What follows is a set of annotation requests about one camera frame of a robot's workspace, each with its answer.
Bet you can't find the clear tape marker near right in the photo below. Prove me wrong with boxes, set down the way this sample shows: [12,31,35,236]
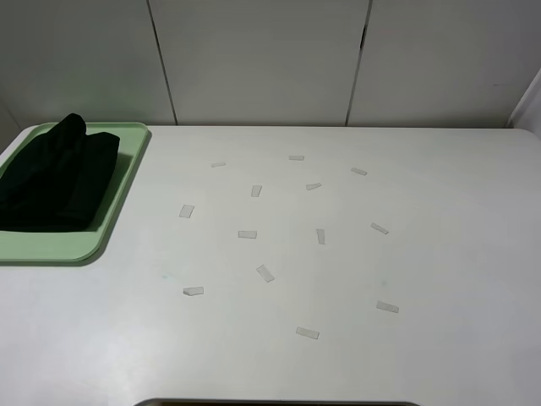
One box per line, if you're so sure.
[376,300,399,314]

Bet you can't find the clear tape marker inner bottom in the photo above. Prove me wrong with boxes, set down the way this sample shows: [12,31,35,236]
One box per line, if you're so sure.
[256,265,275,283]

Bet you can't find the clear tape marker upper right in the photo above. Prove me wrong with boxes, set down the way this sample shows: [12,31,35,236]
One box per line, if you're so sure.
[351,167,367,176]

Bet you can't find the clear tape marker near left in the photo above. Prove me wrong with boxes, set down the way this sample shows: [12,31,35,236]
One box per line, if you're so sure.
[183,287,205,297]

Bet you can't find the green plastic tray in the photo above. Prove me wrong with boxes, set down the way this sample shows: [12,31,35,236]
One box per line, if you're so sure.
[1,123,151,266]

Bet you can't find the black short sleeve t-shirt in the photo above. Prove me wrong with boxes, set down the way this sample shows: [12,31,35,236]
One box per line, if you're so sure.
[1,113,120,233]

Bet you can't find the clear tape marker inner top left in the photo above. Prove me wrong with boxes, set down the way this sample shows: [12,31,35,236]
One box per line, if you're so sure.
[251,185,262,197]

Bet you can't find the clear tape marker inner top right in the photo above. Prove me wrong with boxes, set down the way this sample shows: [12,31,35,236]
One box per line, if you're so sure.
[306,183,322,190]

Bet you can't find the clear tape marker right middle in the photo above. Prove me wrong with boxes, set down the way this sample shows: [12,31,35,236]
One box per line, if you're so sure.
[371,222,389,235]

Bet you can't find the clear tape marker left edge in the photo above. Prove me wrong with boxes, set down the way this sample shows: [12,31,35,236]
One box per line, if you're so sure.
[178,205,194,218]

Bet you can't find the clear tape marker near middle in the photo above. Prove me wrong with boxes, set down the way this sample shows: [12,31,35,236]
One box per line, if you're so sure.
[296,326,320,340]

